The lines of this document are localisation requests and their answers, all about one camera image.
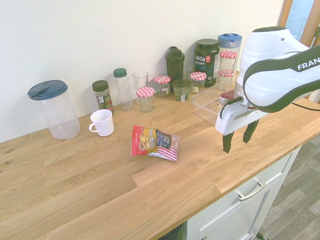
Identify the white base cabinet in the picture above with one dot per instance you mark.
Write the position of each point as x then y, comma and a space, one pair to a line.
225, 215

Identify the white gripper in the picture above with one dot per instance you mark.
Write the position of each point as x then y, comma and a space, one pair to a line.
232, 120

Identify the tall jar red checkered lid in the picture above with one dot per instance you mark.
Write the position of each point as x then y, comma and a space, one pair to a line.
228, 61

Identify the glass jar red checkered lid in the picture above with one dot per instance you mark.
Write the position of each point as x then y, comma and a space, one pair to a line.
145, 100
225, 80
162, 86
198, 82

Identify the clear bottle with green lid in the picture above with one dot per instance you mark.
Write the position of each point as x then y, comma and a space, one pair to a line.
122, 92

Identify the clear rectangular plastic container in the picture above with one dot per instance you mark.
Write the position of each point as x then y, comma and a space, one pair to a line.
206, 101

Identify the white ribbed mug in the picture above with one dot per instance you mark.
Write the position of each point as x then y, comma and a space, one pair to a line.
103, 125

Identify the round metal cabinet knob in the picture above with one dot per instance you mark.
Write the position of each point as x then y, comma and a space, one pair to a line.
203, 237

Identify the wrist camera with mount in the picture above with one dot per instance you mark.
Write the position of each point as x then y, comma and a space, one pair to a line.
226, 96

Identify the red striped BBQ chip bag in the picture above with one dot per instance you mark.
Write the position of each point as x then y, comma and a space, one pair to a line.
150, 145

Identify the clear drinking glass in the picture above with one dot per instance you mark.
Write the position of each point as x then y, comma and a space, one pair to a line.
140, 80

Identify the dark green shaker bottle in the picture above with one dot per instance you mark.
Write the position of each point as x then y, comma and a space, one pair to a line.
175, 65

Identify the frosted pitcher with blue lid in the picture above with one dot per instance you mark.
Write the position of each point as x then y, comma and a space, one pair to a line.
230, 41

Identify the spice jar with dark lid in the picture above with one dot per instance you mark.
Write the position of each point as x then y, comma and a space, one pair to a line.
103, 97

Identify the clear pitcher with navy lid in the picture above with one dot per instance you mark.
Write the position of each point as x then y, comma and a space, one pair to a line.
60, 112

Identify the dark green Vega protein tub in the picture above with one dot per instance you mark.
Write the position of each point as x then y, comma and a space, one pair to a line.
206, 62

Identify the wooden door frame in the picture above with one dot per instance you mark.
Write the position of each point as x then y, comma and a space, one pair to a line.
285, 12

